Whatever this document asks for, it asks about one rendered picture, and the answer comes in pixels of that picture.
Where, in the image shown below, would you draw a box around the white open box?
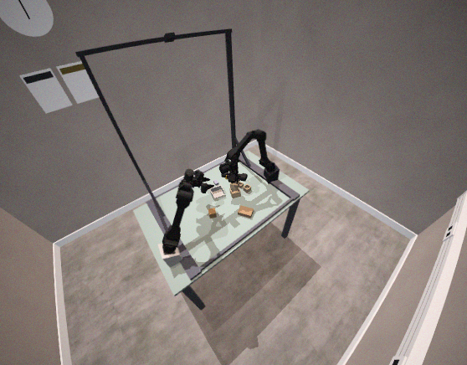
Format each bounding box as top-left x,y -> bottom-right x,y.
210,185 -> 225,199

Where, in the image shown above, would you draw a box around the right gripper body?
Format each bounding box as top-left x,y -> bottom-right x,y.
192,178 -> 208,193

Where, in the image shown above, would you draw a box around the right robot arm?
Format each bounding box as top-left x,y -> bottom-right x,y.
162,169 -> 204,255

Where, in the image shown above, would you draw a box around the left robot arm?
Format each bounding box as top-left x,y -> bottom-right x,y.
219,130 -> 276,183

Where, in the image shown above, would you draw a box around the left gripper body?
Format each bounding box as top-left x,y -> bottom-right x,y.
221,169 -> 248,182

